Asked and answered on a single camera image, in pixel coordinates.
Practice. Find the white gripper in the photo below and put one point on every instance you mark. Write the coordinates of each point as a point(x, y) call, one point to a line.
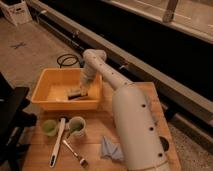
point(84, 89)

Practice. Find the white mug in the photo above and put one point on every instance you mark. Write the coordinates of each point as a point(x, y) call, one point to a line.
point(76, 127)

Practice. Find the yellow plastic tray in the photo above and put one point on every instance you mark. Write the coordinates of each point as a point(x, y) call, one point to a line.
point(51, 92)

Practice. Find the black tripod stand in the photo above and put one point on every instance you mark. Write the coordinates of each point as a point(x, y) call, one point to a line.
point(13, 120)

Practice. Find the blue folded cloth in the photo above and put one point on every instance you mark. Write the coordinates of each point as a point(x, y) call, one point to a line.
point(111, 150)

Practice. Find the metal cup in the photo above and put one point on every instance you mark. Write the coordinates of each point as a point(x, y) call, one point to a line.
point(164, 143)

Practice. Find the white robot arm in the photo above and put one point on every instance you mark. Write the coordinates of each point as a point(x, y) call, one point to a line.
point(139, 140)

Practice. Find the white handled brush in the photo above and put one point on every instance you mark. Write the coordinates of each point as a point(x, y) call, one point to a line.
point(57, 144)

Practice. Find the white storage box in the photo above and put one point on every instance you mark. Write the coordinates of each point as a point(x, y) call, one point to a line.
point(16, 14)

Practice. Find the green cup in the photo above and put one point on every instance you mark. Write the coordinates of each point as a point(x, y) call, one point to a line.
point(50, 127)

